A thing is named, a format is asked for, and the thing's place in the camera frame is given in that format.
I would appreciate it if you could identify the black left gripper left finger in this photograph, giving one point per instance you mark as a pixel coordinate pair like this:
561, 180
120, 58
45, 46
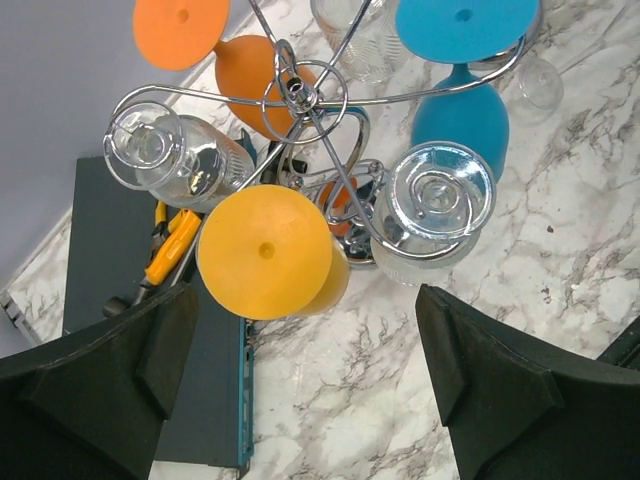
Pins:
91, 404

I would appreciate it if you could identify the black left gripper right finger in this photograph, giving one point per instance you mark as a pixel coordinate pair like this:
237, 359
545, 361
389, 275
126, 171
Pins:
517, 407

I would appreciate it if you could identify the yellow plastic goblet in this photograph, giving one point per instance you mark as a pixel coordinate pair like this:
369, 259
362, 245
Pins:
266, 252

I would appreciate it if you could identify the blue plastic goblet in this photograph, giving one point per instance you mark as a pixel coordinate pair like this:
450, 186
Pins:
461, 32

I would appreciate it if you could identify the orange plastic goblet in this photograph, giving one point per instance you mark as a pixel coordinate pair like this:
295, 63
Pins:
256, 77

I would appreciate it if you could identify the clear patterned wine glass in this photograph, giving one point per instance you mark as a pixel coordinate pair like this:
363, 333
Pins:
374, 52

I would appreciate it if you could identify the grey metal faucet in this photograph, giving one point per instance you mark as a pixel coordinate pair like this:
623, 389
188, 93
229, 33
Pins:
150, 285

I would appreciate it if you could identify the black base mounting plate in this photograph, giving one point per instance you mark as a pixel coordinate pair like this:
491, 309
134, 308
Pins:
623, 351

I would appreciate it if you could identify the yellow black crimping tool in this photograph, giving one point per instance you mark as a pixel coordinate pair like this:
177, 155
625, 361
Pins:
173, 249

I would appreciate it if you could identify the black pipe fitting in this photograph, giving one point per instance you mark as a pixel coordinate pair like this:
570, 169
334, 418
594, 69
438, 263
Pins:
282, 166

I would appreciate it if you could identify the yellow handled pliers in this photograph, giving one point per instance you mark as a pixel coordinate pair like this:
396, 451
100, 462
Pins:
164, 226

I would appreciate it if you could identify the dark blue network switch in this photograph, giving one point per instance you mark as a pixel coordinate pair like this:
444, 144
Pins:
212, 422

